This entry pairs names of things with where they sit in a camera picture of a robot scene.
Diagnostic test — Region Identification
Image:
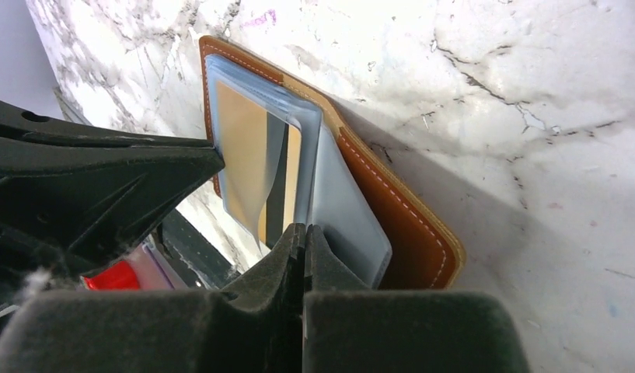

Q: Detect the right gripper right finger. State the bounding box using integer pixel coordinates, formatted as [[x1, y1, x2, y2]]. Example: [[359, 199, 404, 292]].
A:
[[302, 225, 530, 372]]

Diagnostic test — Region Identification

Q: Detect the gold credit card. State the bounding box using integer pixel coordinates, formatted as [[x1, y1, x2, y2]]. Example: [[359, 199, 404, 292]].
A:
[[214, 82, 302, 248]]

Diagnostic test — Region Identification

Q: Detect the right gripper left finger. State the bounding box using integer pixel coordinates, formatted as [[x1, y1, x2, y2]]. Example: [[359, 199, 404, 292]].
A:
[[0, 224, 306, 372]]

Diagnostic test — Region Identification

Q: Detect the brown leather card holder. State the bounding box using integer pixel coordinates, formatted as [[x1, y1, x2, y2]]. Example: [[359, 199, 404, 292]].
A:
[[198, 35, 466, 289]]

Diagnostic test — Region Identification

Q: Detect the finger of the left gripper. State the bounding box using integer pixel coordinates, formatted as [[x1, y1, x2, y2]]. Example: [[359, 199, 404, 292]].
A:
[[0, 100, 224, 288]]

